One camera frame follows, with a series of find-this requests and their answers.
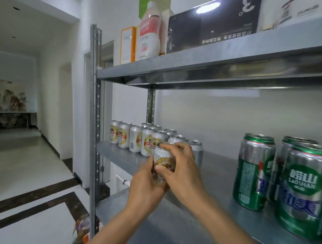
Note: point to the person's right hand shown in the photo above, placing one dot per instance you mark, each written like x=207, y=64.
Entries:
x=186, y=176

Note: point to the person's left hand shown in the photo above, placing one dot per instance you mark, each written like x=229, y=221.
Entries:
x=143, y=191

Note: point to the person's left thumb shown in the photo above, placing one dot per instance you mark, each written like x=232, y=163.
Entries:
x=149, y=167

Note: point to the person's right thumb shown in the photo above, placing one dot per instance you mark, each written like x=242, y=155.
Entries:
x=163, y=169

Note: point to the silver gold-label drink can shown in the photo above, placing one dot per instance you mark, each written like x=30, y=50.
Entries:
x=163, y=157

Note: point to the person's left forearm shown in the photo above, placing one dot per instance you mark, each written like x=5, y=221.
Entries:
x=118, y=226

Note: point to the person's right forearm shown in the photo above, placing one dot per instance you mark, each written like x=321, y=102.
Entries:
x=218, y=221

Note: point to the white pipe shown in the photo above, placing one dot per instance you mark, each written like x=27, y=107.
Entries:
x=123, y=180

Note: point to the row of silver beer cans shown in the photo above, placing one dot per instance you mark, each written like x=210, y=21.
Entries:
x=135, y=140

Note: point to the green drink can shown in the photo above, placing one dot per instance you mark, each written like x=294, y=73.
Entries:
x=280, y=166
x=251, y=176
x=299, y=201

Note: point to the orange and white box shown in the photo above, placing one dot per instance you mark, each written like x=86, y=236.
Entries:
x=127, y=45

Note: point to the pink and white bottle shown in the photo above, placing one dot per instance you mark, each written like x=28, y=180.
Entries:
x=149, y=37

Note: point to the grey metal shelf rack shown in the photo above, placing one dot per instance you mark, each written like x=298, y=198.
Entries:
x=226, y=52

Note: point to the beige box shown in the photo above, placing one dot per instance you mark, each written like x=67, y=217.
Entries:
x=164, y=32

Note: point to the dark low cabinet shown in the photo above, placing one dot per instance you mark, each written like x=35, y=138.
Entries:
x=15, y=120

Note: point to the black cardboard box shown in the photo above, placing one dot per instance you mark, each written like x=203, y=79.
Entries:
x=213, y=25

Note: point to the white cardboard box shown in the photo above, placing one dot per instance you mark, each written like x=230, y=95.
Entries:
x=289, y=12

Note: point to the landscape wall painting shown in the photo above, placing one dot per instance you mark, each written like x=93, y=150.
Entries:
x=12, y=96

